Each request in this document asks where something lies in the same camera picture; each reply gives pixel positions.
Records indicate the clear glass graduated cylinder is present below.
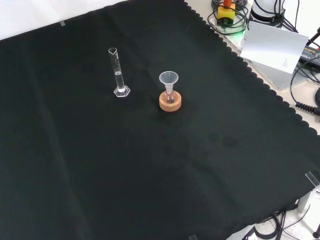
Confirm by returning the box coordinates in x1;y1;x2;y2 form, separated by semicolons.
108;47;132;99

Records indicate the small round-bottom glass flask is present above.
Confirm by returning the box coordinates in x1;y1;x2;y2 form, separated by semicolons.
164;86;178;105

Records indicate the clear plastic funnel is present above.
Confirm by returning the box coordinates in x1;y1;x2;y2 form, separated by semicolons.
158;71;180;95

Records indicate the black bench cloth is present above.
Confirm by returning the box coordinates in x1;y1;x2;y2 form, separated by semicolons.
0;0;320;240

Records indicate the yellow stop button box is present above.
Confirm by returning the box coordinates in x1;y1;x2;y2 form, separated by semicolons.
216;0;237;27

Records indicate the pale white board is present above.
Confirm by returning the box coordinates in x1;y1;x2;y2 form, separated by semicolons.
239;20;310;75

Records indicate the black power adapter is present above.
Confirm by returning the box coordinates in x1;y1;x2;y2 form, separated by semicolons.
298;44;320;67

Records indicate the cork ring stand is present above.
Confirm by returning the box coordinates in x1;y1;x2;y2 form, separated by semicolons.
158;91;183;113

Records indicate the black coiled cable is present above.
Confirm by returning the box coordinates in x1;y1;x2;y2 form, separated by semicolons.
289;62;320;115

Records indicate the black floor cable bundle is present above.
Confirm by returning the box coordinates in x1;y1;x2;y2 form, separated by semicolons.
241;209;320;240

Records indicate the white bench bracket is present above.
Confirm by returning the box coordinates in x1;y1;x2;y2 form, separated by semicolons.
297;186;320;214

